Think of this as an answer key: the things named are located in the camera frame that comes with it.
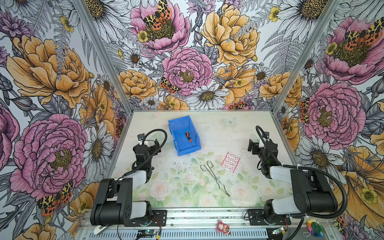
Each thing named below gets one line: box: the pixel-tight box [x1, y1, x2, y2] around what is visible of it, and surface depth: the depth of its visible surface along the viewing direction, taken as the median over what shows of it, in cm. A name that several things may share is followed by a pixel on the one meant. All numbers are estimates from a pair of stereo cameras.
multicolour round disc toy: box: [307, 219, 325, 238], surface depth 73 cm
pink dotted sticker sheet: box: [221, 151, 241, 173], surface depth 96 cm
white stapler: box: [93, 225, 110, 235], surface depth 71 cm
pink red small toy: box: [216, 219, 230, 234], surface depth 71 cm
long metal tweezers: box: [200, 160, 231, 197], surface depth 91 cm
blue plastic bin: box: [168, 115, 202, 157], surface depth 104 cm
